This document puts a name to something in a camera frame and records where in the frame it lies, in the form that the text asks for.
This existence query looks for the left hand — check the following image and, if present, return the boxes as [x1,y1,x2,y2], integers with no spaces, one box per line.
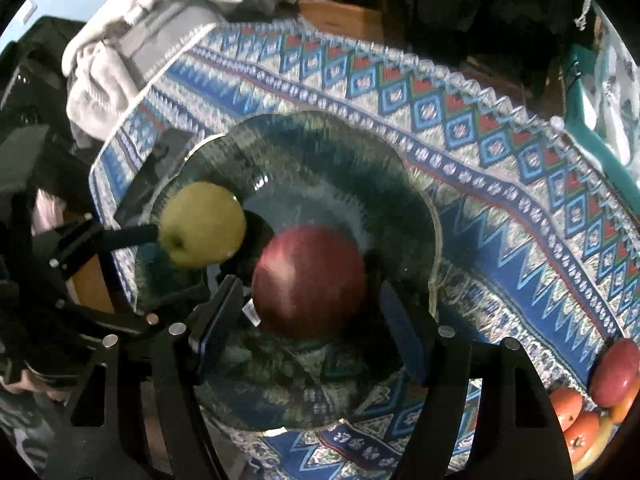
[1,370,70,403]

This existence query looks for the white printed plastic bag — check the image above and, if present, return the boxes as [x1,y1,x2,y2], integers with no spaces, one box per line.
[575,0,639,172]

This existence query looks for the small tangerine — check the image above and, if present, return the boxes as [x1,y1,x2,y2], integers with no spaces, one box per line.
[608,376,640,425]

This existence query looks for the green apple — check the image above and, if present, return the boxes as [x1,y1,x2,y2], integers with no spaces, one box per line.
[158,181,247,269]

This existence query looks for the yellow green pear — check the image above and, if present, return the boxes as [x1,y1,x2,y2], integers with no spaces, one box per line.
[573,415,615,474]

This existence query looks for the bright red apple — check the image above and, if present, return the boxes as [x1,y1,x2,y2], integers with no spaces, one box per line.
[589,338,639,408]

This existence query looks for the teal cardboard box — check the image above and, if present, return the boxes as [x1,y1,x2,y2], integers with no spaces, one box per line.
[561,42,639,210]

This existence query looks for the large orange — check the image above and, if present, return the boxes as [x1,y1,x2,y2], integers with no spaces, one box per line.
[564,411,600,464]

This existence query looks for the white grey clothes pile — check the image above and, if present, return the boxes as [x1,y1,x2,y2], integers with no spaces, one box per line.
[61,0,296,148]

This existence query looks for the green glass fruit bowl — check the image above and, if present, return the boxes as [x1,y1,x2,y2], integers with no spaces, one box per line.
[142,110,442,431]

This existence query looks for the patterned blue tablecloth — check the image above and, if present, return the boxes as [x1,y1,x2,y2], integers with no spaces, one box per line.
[88,18,640,480]

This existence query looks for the dark red apple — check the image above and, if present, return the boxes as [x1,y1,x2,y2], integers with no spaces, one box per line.
[252,224,367,339]

